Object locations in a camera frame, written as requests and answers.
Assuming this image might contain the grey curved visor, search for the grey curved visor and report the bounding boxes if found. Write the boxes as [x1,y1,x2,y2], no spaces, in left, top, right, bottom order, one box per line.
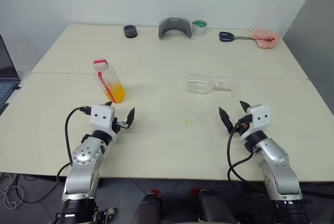
[158,17,194,41]

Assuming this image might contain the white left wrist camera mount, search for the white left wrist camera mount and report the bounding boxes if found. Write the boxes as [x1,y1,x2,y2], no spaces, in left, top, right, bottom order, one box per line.
[89,103,117,138]

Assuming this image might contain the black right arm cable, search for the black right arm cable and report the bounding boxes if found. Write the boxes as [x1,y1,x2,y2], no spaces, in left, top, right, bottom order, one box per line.
[226,119,275,209]

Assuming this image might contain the dark blue handled scissors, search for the dark blue handled scissors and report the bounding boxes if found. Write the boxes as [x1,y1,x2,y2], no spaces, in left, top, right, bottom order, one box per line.
[218,31,255,43]

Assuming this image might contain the black round cap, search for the black round cap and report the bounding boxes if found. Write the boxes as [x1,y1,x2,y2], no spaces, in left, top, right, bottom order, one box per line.
[123,25,138,39]

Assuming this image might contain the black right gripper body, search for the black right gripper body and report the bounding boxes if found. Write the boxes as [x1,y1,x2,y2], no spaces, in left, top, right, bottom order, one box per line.
[234,113,254,136]

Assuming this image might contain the clear tape roll green core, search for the clear tape roll green core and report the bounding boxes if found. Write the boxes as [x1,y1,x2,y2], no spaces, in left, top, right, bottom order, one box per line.
[191,19,208,37]

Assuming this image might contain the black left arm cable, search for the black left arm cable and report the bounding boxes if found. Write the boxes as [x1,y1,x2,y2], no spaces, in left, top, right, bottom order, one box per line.
[56,105,92,183]

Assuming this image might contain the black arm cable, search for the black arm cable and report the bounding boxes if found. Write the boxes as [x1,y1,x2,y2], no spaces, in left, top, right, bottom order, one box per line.
[226,119,275,209]
[56,105,92,183]

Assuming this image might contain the bottle with orange liquid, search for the bottle with orange liquid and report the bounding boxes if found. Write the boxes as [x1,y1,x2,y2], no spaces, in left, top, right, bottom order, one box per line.
[91,57,127,104]

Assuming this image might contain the dark grey laptop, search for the dark grey laptop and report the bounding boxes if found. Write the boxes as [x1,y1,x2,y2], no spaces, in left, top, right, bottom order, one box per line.
[0,34,21,116]

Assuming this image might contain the dark rounded shape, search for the dark rounded shape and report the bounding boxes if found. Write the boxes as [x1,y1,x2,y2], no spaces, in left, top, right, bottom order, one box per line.
[133,188,164,224]
[191,187,236,224]

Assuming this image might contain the black floor cable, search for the black floor cable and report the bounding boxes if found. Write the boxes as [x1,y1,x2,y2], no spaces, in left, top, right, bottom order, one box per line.
[15,174,66,204]

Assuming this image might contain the clear plastic wine glass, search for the clear plastic wine glass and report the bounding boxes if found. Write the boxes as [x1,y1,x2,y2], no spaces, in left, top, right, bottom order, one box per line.
[186,74,238,97]

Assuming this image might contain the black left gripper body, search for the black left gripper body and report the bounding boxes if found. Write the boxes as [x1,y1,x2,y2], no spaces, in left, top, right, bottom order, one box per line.
[111,116,131,134]

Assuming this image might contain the white floor cable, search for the white floor cable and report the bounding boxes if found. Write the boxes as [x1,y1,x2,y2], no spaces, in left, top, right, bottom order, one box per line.
[0,173,26,210]

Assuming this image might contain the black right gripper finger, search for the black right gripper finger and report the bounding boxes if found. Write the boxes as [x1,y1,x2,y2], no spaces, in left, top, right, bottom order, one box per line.
[239,100,251,116]
[218,107,234,134]

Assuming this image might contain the pink fluffy cloth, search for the pink fluffy cloth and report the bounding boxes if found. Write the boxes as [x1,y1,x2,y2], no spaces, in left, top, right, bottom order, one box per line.
[250,28,281,50]

